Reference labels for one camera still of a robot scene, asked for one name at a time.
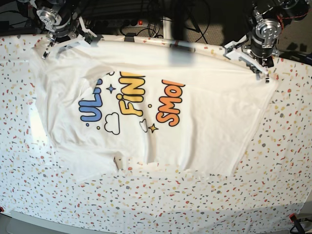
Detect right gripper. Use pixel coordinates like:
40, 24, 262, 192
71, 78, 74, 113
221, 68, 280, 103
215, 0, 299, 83
36, 7, 102, 59

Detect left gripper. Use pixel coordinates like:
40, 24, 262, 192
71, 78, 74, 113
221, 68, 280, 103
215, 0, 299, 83
223, 21, 280, 83

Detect white printed T-shirt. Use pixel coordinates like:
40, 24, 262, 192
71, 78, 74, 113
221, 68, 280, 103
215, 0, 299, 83
30, 41, 278, 180

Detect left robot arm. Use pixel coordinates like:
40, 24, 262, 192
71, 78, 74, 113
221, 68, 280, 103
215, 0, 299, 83
224, 0, 312, 83

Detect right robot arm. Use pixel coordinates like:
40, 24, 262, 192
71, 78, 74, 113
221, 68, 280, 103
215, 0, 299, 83
17, 0, 100, 59

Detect black power strip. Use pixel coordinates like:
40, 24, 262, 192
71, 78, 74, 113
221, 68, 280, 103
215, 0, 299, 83
84, 19, 149, 28

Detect black table clamp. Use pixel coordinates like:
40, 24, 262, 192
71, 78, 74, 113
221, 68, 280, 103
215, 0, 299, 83
124, 33, 137, 42

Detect terrazzo patterned tablecloth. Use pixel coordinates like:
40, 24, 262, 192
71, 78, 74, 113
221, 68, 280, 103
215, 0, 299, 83
0, 35, 312, 234

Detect red clamp at corner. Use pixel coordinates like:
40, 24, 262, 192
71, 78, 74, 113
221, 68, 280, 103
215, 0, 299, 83
289, 214, 297, 222

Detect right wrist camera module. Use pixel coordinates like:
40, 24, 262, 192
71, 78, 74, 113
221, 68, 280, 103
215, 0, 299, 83
84, 33, 97, 44

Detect black floor cables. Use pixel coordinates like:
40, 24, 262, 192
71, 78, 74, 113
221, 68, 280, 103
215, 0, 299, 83
119, 0, 213, 44

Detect white metal stand post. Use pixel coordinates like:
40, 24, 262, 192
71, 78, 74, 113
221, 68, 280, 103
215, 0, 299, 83
162, 16, 173, 39

